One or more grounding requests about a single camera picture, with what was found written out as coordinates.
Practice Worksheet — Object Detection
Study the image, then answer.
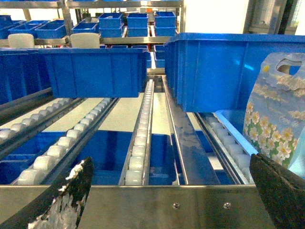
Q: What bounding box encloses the blue bin centre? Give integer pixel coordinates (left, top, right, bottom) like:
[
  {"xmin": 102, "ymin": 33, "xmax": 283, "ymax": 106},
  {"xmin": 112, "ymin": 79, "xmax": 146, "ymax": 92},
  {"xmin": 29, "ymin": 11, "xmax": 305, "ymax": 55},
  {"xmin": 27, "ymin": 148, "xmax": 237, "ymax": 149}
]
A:
[{"xmin": 39, "ymin": 48, "xmax": 147, "ymax": 98}]

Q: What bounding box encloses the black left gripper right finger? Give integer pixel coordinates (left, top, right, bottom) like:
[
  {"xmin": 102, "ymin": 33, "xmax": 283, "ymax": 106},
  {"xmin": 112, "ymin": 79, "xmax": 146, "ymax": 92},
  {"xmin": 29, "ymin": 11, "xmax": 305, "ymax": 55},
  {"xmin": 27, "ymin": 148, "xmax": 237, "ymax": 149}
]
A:
[{"xmin": 249, "ymin": 153, "xmax": 305, "ymax": 229}]

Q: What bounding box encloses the large blue bin right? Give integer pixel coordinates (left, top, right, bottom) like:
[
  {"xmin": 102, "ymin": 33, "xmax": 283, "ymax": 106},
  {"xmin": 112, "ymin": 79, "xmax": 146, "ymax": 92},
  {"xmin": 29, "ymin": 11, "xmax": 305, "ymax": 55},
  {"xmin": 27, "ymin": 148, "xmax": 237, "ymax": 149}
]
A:
[{"xmin": 164, "ymin": 33, "xmax": 305, "ymax": 113}]

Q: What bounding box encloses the steel roller rack frame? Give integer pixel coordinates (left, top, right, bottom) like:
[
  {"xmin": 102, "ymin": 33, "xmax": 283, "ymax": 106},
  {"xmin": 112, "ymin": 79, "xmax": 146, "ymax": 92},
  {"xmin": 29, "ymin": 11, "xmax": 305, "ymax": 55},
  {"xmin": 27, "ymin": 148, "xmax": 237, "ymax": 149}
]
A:
[{"xmin": 0, "ymin": 76, "xmax": 274, "ymax": 229}]

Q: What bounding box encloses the background shelf with bins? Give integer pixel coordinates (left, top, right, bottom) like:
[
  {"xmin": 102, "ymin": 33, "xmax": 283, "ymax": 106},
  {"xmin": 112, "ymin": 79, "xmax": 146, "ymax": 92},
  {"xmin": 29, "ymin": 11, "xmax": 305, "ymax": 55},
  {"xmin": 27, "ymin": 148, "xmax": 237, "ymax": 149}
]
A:
[{"xmin": 0, "ymin": 0, "xmax": 185, "ymax": 74}]

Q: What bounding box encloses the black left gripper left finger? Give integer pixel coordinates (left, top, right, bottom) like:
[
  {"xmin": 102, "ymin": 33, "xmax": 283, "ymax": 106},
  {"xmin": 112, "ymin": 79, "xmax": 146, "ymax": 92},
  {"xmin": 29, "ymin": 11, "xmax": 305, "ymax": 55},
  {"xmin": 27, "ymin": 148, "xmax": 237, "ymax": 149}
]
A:
[{"xmin": 0, "ymin": 156, "xmax": 94, "ymax": 229}]

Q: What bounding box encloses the blue bin far left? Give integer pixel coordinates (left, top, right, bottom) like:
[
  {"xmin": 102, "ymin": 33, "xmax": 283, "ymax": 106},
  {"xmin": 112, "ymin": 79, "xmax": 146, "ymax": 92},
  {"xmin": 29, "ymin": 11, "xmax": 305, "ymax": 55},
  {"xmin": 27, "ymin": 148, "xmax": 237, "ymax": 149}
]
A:
[{"xmin": 0, "ymin": 48, "xmax": 51, "ymax": 104}]

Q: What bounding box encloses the flower gift bag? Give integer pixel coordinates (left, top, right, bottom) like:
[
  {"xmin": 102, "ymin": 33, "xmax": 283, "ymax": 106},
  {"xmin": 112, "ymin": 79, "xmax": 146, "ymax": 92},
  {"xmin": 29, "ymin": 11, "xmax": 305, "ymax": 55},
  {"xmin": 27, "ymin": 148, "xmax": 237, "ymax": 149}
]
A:
[{"xmin": 243, "ymin": 52, "xmax": 305, "ymax": 177}]

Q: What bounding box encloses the white office chair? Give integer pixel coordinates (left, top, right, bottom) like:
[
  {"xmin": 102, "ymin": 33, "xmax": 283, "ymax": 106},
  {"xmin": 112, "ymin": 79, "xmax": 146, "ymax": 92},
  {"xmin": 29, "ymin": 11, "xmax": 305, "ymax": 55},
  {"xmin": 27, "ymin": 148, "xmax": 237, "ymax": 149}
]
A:
[
  {"xmin": 70, "ymin": 32, "xmax": 100, "ymax": 49},
  {"xmin": 8, "ymin": 33, "xmax": 35, "ymax": 48}
]

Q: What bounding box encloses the lower blue bin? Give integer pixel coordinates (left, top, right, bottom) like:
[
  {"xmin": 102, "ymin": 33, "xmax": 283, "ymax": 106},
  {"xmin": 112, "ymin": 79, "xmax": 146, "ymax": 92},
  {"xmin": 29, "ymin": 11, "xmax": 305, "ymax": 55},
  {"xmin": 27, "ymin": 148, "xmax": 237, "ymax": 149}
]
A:
[{"xmin": 0, "ymin": 130, "xmax": 176, "ymax": 185}]

